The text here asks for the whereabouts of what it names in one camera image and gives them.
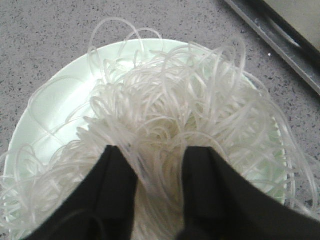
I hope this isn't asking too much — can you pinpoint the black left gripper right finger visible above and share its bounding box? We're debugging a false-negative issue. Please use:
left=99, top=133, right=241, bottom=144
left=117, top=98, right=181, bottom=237
left=177, top=146, right=320, bottom=240

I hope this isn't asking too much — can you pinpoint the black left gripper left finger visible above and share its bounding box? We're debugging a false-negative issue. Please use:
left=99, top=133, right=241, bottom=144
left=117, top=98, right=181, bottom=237
left=26, top=145, right=137, bottom=240

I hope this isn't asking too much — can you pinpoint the white vermicelli noodle bundle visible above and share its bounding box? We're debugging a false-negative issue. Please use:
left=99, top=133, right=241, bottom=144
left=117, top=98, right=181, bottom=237
left=0, top=28, right=320, bottom=240

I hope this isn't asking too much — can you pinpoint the light green round plate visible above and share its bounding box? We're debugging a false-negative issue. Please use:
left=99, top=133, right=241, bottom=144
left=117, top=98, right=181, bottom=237
left=3, top=38, right=295, bottom=226

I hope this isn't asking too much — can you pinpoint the silver black kitchen scale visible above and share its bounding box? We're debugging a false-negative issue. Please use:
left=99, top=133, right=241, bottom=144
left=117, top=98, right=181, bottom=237
left=226, top=0, right=320, bottom=93

